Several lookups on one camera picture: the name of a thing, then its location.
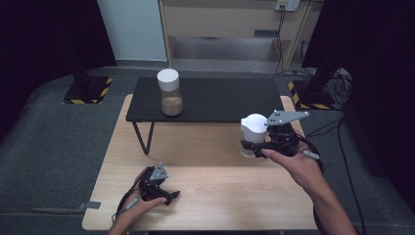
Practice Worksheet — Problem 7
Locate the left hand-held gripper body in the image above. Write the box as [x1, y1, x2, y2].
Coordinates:
[136, 162, 170, 202]

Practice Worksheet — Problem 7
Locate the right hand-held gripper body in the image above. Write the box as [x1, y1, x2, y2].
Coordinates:
[259, 110, 310, 158]

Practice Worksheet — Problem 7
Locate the glass jar with white lid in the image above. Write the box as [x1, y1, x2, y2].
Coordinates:
[240, 113, 270, 159]

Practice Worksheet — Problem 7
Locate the black low shelf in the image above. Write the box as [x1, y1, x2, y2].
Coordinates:
[125, 76, 285, 156]

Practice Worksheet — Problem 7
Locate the glass jar with brown powder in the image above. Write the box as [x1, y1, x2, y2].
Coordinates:
[157, 68, 184, 117]

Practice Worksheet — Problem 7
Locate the person's left hand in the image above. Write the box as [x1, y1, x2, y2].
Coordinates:
[109, 193, 168, 230]

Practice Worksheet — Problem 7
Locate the person's right hand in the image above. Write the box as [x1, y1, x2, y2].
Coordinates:
[260, 148, 325, 194]

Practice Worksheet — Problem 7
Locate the black stand with striped base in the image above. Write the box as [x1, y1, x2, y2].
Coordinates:
[288, 63, 346, 111]
[63, 0, 115, 106]

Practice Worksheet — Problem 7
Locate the grey tape strip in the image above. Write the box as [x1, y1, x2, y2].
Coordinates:
[77, 200, 102, 212]

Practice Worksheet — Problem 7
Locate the black curtain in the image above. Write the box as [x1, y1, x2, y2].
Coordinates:
[301, 0, 415, 205]
[0, 0, 117, 141]

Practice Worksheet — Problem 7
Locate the wooden furniture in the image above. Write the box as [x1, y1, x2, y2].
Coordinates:
[158, 0, 315, 71]

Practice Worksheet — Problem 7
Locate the white power outlet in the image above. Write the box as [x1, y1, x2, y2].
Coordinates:
[274, 0, 300, 13]

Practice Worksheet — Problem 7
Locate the left hand-held gripper cable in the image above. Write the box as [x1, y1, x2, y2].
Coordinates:
[112, 180, 146, 223]

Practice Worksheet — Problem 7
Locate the hand-held gripper cable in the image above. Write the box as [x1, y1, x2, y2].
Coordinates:
[112, 180, 146, 223]
[295, 135, 329, 235]

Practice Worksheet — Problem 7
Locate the right hand-held gripper cable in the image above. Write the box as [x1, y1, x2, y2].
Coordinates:
[295, 135, 329, 235]

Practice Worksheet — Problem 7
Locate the tangle of black cables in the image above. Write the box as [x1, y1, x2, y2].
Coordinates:
[331, 70, 354, 111]

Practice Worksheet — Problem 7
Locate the black floor cable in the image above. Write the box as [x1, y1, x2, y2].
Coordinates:
[305, 117, 368, 235]

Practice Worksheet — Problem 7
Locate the black power cable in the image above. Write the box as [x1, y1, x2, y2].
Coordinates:
[274, 4, 290, 75]

